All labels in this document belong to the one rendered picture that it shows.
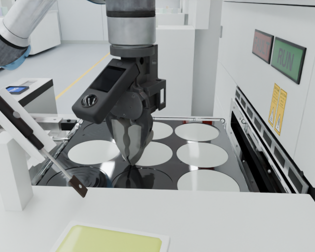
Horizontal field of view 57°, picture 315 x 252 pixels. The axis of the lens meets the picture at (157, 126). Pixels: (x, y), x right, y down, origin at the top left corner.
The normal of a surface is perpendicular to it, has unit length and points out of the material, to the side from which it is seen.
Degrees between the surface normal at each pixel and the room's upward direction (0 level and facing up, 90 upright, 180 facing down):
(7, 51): 117
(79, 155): 0
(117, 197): 0
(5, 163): 90
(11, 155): 90
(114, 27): 90
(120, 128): 90
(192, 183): 0
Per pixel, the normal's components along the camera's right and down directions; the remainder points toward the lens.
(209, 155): 0.00, -0.91
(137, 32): 0.24, 0.39
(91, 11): -0.05, 0.40
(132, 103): -0.51, 0.34
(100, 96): -0.22, -0.62
